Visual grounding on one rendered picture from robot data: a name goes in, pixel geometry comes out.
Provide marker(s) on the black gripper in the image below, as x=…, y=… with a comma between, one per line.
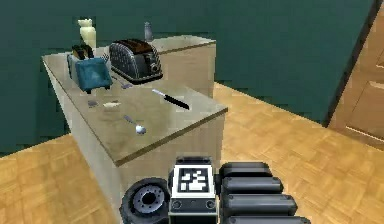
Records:
x=146, y=201

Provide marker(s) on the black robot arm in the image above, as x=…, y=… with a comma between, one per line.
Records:
x=233, y=193

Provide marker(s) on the pale spatula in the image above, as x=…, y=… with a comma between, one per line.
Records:
x=111, y=105

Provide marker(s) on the beige kitchen counter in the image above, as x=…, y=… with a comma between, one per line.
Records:
x=146, y=133

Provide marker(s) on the silver spoon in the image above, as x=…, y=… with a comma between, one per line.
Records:
x=136, y=126

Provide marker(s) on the black chrome toaster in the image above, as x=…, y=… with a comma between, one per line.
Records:
x=135, y=60

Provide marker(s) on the grey pepper shaker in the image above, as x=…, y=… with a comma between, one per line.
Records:
x=148, y=32

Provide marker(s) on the wooden room door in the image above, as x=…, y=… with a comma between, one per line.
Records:
x=361, y=93

